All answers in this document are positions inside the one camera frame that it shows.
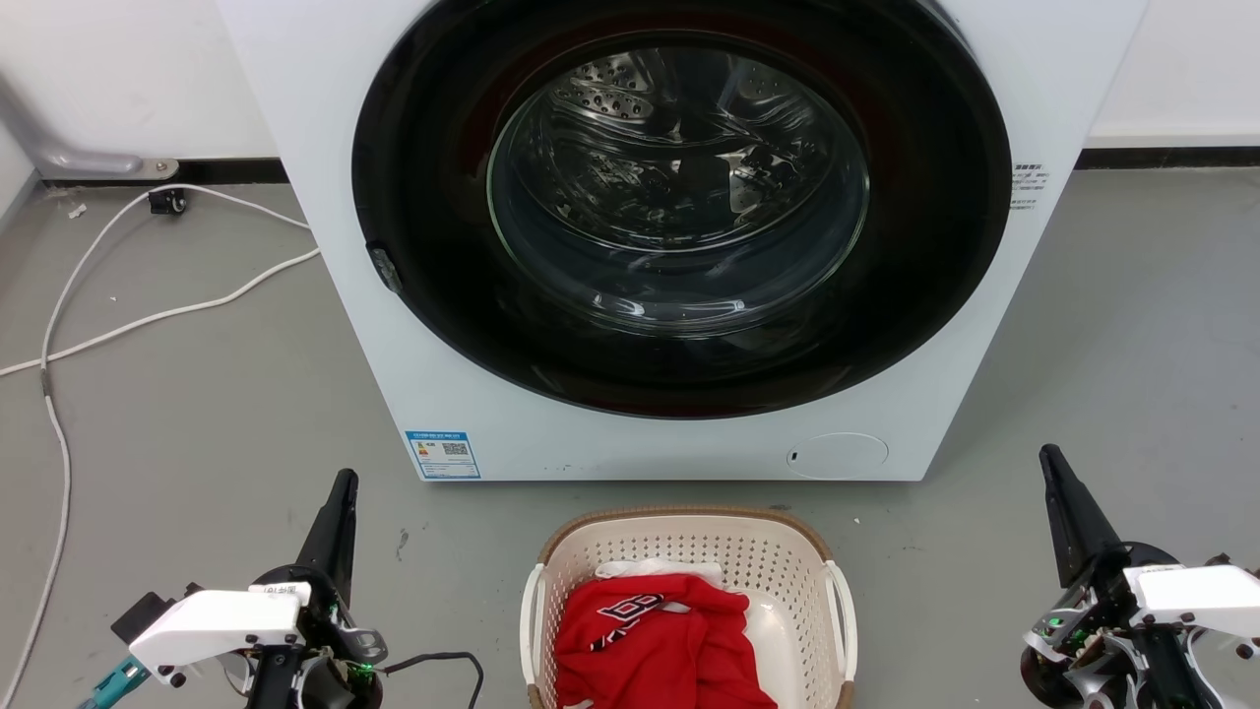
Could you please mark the small printed warning sticker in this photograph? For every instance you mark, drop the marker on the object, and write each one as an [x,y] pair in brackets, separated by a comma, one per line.
[1027,187]

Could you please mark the beige plastic laundry basket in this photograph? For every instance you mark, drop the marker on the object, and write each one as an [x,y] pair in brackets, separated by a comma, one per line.
[748,551]

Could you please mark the grey wall pipe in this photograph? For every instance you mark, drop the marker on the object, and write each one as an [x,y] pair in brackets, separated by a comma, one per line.
[59,148]

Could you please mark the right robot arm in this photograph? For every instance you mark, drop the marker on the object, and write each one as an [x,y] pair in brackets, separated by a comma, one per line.
[1176,675]

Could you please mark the round white filter cover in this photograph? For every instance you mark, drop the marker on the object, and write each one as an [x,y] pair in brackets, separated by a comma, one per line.
[838,456]

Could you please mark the grey door latch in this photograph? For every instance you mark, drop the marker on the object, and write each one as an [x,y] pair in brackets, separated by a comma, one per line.
[386,269]

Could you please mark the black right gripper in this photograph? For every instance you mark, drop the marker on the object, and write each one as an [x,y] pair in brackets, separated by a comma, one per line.
[1093,620]

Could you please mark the blue energy label sticker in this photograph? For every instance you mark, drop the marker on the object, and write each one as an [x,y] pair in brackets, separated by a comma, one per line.
[442,455]

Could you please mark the white wrist camera cover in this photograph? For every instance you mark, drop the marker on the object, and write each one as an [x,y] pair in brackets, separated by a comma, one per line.
[1201,596]
[217,625]

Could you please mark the teal connector piece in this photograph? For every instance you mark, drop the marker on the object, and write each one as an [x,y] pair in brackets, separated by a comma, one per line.
[113,684]

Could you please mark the white front-load washing machine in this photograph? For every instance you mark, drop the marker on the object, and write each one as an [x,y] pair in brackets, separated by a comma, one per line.
[325,148]

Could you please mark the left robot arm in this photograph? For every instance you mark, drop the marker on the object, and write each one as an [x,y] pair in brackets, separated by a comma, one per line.
[276,684]

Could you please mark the white garment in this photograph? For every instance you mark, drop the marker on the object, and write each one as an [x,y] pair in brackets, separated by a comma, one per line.
[650,569]

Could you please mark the red printed garment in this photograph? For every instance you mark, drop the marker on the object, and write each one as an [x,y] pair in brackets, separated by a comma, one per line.
[669,650]

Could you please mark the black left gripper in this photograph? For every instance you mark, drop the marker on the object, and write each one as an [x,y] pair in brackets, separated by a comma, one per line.
[340,645]

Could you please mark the white left wrist camera cover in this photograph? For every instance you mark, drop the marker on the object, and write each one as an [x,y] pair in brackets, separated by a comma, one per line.
[217,625]

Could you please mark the black round washer door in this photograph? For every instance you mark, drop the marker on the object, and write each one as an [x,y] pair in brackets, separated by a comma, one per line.
[433,197]

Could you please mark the white right wrist camera cover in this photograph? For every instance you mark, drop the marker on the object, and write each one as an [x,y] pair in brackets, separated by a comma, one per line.
[1201,596]

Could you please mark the small black floor plug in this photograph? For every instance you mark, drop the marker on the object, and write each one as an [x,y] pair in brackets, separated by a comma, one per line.
[168,201]

